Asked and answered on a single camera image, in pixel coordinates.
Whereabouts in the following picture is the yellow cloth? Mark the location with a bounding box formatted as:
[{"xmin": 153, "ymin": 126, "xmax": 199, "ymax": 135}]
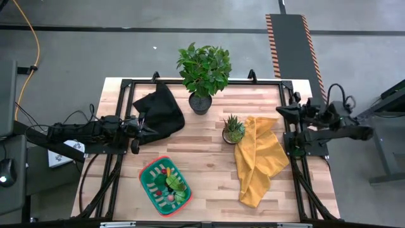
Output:
[{"xmin": 234, "ymin": 116, "xmax": 290, "ymax": 209}]

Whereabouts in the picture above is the teal plastic slotted basket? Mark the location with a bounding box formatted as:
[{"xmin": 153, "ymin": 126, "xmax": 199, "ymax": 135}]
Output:
[{"xmin": 139, "ymin": 157, "xmax": 192, "ymax": 217}]

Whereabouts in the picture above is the black orange-striped floor mat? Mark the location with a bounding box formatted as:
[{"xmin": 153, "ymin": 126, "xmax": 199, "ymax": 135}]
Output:
[{"xmin": 265, "ymin": 13, "xmax": 328, "ymax": 103}]

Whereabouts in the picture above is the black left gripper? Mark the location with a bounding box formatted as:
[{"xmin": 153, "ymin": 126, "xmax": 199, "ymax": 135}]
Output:
[{"xmin": 125, "ymin": 112, "xmax": 159, "ymax": 155}]

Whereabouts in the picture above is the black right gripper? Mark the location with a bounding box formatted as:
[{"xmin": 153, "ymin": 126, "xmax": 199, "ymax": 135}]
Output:
[{"xmin": 275, "ymin": 96, "xmax": 319, "ymax": 127}]

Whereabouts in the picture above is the black metal table frame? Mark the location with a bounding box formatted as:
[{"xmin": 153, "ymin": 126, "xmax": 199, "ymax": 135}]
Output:
[{"xmin": 72, "ymin": 68, "xmax": 341, "ymax": 224}]

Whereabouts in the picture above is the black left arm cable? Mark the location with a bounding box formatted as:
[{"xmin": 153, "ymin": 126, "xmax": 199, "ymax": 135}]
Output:
[{"xmin": 24, "ymin": 103, "xmax": 105, "ymax": 140}]

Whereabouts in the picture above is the black round tree pot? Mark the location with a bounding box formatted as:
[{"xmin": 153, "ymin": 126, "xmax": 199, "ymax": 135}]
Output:
[{"xmin": 188, "ymin": 91, "xmax": 213, "ymax": 116}]

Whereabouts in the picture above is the white printed marker card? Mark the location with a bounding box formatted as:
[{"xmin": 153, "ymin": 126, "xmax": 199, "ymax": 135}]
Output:
[{"xmin": 47, "ymin": 139, "xmax": 86, "ymax": 168}]

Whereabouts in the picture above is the grey side desk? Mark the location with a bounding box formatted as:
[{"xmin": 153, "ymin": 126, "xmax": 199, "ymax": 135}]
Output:
[{"xmin": 0, "ymin": 59, "xmax": 29, "ymax": 216}]

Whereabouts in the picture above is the black cloth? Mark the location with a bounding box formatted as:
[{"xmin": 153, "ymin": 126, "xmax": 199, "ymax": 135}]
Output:
[{"xmin": 132, "ymin": 81, "xmax": 186, "ymax": 146}]

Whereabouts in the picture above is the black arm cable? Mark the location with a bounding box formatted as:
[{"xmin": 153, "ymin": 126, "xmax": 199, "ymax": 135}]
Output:
[
  {"xmin": 24, "ymin": 103, "xmax": 105, "ymax": 140},
  {"xmin": 326, "ymin": 83, "xmax": 358, "ymax": 111}
]

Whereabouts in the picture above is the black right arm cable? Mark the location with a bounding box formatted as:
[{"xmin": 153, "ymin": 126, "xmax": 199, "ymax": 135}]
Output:
[{"xmin": 326, "ymin": 83, "xmax": 358, "ymax": 111}]

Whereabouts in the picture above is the dark metal side stand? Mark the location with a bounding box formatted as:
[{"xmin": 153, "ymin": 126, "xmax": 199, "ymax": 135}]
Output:
[{"xmin": 356, "ymin": 78, "xmax": 405, "ymax": 185}]

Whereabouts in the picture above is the black bowl planter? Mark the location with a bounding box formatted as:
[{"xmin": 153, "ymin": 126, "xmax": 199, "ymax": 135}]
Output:
[{"xmin": 221, "ymin": 126, "xmax": 246, "ymax": 146}]

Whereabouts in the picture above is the black computer mouse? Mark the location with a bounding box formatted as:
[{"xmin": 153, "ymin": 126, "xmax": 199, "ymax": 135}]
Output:
[{"xmin": 0, "ymin": 158, "xmax": 17, "ymax": 188}]

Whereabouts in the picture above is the orange floor cable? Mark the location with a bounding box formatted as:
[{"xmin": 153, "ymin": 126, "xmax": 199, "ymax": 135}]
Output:
[{"xmin": 11, "ymin": 0, "xmax": 41, "ymax": 122}]

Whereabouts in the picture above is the green spiky succulent plant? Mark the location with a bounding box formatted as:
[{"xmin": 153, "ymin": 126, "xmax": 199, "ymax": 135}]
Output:
[{"xmin": 223, "ymin": 114, "xmax": 246, "ymax": 143}]

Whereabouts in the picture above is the artificial green leafy tree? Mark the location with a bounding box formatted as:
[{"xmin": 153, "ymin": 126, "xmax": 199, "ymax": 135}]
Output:
[{"xmin": 176, "ymin": 42, "xmax": 233, "ymax": 98}]

